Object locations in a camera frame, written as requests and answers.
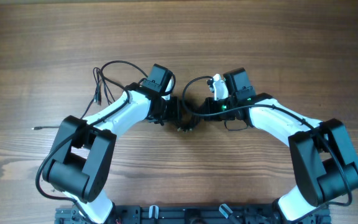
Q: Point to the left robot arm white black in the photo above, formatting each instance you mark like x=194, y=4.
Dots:
x=79, y=161

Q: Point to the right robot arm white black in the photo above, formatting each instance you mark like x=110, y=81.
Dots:
x=324, y=160

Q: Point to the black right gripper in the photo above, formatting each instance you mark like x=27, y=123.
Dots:
x=209, y=103

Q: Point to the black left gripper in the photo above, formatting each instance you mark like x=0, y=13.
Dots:
x=175, y=112

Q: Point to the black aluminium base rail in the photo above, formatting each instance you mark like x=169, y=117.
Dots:
x=197, y=214

